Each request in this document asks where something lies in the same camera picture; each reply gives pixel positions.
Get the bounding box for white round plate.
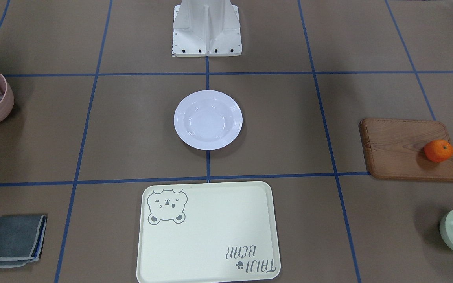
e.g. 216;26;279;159
174;90;244;151

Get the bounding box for orange fruit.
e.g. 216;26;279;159
423;139;453;163

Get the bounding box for cream bear print tray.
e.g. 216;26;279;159
136;181;282;283

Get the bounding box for wooden cutting board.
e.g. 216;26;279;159
358;118;453;182

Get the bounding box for folded grey cloth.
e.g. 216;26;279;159
0;214;48;269

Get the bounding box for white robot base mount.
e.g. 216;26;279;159
171;0;243;57

